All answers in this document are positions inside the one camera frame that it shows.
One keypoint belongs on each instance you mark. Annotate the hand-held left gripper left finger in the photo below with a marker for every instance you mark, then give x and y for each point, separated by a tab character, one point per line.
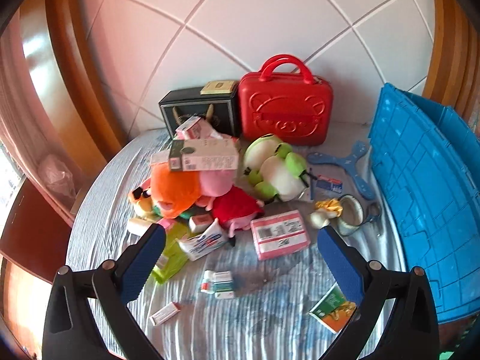
140	266

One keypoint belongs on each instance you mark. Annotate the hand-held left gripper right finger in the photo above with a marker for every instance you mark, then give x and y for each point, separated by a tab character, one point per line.
341	266

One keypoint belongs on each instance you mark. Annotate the white plush with yellow ribbon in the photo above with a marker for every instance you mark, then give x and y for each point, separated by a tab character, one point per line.
318	219

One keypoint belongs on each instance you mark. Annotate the blue plastic storage container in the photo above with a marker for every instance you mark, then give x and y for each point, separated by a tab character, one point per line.
423	180

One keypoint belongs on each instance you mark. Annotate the lime green plastic pack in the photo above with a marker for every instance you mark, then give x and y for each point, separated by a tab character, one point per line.
174	258

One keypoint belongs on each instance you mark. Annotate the orange green packet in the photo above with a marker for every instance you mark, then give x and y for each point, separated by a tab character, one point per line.
332	307

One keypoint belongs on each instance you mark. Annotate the small white red box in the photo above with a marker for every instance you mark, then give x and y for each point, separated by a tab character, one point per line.
165	313

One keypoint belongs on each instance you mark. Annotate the white toothpaste box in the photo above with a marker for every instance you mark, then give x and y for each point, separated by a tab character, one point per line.
202	243

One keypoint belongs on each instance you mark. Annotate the pink tissue pack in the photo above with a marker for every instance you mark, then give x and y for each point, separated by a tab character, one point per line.
279	236

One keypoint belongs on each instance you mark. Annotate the yellow plush toy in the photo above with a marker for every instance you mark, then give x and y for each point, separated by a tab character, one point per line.
140	197

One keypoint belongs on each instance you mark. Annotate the small white orange box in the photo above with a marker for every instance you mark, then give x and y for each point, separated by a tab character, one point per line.
200	222

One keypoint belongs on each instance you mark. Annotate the light blue bed sheet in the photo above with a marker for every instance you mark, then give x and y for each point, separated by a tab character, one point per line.
262	281

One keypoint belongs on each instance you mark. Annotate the clear floss pick box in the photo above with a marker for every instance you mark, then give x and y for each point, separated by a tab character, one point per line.
330	185

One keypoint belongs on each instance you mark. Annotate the green white medicine box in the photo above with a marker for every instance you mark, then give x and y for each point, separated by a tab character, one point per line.
221	285

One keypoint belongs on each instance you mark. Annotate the orange plush toy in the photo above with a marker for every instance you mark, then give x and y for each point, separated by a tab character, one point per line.
172	187

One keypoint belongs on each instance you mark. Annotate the blue boomerang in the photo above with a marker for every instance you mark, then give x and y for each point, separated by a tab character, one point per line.
350	161

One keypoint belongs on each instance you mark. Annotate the pink pig plush red dress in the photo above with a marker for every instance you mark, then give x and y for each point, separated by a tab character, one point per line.
232	206

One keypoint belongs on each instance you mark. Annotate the reddish wooden cabinet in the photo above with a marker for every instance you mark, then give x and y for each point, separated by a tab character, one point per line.
33	232

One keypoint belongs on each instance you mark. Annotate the green frog plush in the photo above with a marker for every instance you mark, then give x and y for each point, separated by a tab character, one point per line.
277	172

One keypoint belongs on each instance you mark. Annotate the pink plastic bag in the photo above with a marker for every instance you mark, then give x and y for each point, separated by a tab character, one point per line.
56	176

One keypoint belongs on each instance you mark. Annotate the long white green-ended box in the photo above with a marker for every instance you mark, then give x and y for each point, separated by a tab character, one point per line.
210	155

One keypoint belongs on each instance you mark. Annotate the small pink white box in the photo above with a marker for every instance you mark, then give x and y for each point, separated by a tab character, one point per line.
191	127

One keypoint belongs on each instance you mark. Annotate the pink packet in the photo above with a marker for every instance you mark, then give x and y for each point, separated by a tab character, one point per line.
221	137

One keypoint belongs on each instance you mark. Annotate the red bear-embossed suitcase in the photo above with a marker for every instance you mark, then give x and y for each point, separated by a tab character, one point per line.
285	112

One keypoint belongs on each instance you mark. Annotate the black printed box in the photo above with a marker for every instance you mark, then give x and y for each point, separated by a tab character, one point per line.
195	101

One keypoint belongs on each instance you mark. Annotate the small beige box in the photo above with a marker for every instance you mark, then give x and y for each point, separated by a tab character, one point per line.
217	87

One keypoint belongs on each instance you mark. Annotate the wooden framed padded headboard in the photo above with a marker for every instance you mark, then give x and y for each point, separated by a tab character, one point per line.
243	26

